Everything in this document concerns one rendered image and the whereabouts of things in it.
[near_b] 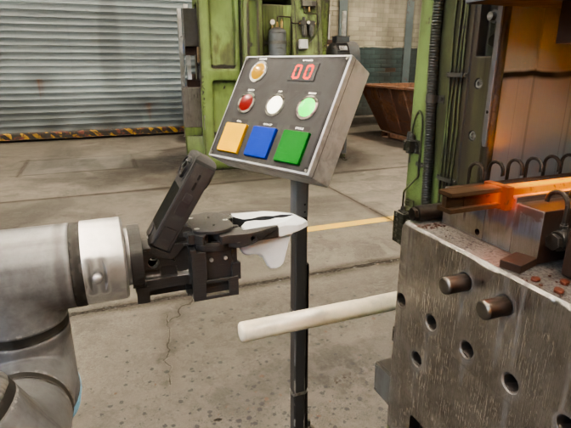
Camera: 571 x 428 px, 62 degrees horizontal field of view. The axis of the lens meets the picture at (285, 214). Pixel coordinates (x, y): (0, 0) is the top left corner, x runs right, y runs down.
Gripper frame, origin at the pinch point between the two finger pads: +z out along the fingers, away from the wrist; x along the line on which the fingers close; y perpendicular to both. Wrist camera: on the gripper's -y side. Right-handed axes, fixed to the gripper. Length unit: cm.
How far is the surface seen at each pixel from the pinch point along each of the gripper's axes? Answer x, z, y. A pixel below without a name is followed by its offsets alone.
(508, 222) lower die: 1.7, 33.0, 4.2
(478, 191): 1.1, 27.1, -1.0
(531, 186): 0.8, 37.4, -0.7
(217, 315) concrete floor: -153, 22, 100
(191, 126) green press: -508, 77, 52
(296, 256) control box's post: -56, 23, 31
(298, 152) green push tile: -41.1, 17.4, 0.0
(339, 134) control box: -41.1, 27.0, -3.3
